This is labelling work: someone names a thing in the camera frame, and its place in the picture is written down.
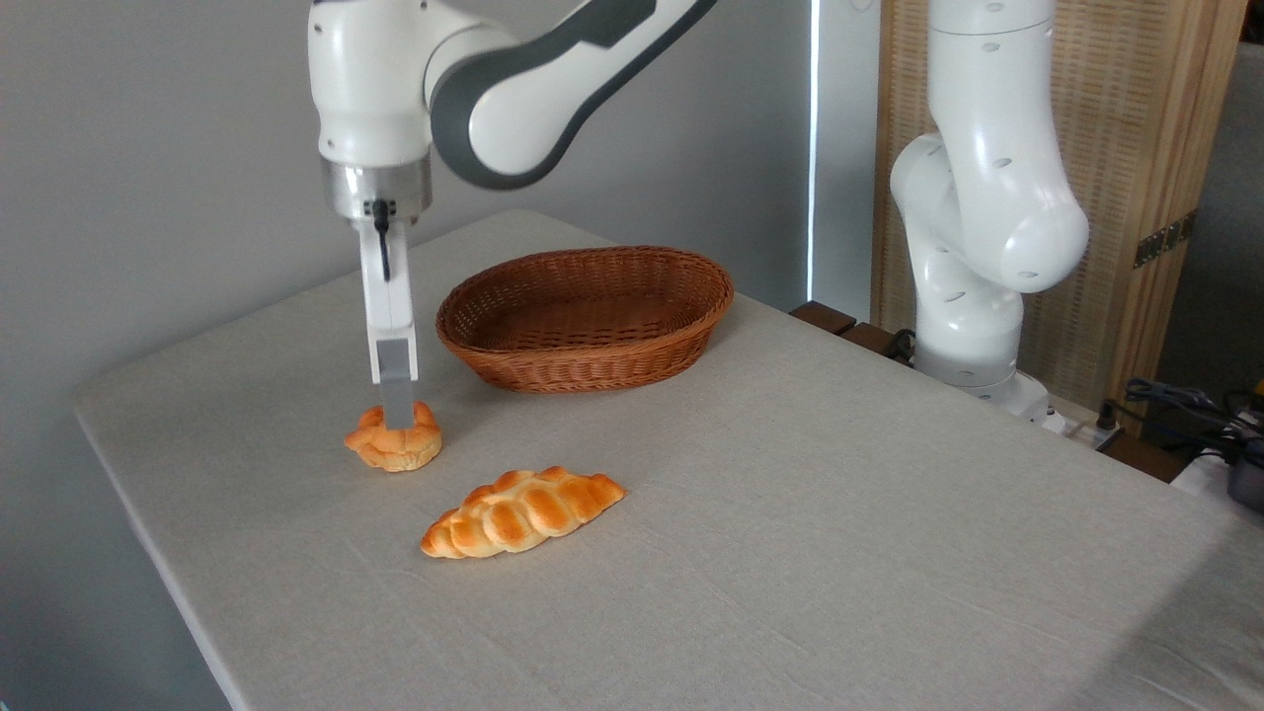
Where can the dark metal screen hinge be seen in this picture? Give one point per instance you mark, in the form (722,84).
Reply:
(1163,240)

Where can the dark grey device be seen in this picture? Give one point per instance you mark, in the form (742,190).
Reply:
(1246,479)

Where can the dark brown wooden block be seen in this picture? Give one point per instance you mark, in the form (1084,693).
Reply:
(823,316)
(871,338)

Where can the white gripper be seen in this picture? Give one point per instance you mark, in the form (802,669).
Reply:
(387,296)

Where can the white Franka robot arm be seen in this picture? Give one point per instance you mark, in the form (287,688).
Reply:
(375,79)

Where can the small round bread roll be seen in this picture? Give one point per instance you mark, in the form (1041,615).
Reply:
(395,449)

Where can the white power strip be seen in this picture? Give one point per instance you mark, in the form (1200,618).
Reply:
(1081,427)

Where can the long braided bread loaf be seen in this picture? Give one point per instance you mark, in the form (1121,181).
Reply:
(523,512)

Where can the grey linen tablecloth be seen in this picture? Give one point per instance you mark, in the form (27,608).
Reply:
(790,553)

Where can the brown wicker basket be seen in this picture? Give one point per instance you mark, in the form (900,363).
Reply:
(592,321)

